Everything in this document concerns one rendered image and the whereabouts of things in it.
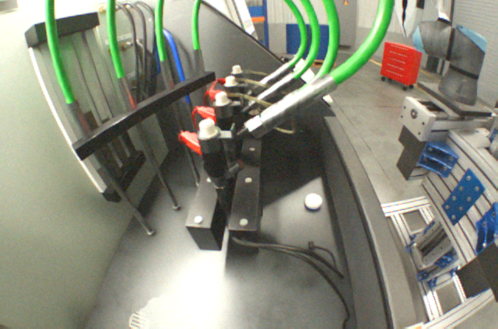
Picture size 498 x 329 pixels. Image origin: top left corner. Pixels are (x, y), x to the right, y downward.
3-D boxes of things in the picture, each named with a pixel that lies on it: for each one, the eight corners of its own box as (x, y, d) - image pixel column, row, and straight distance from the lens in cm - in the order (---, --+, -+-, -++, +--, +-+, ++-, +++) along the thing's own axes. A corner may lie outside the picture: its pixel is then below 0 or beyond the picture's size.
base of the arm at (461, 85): (454, 88, 95) (460, 64, 94) (482, 106, 87) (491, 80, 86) (429, 85, 83) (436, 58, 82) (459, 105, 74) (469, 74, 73)
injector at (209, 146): (252, 237, 36) (238, 138, 20) (224, 236, 37) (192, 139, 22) (253, 224, 38) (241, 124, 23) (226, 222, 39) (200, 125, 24)
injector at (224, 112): (254, 201, 41) (245, 105, 27) (230, 201, 41) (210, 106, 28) (255, 191, 42) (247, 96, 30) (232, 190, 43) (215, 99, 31)
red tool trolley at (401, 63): (378, 80, 475) (384, 41, 461) (388, 78, 514) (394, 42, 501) (405, 92, 445) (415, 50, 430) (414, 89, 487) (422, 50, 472)
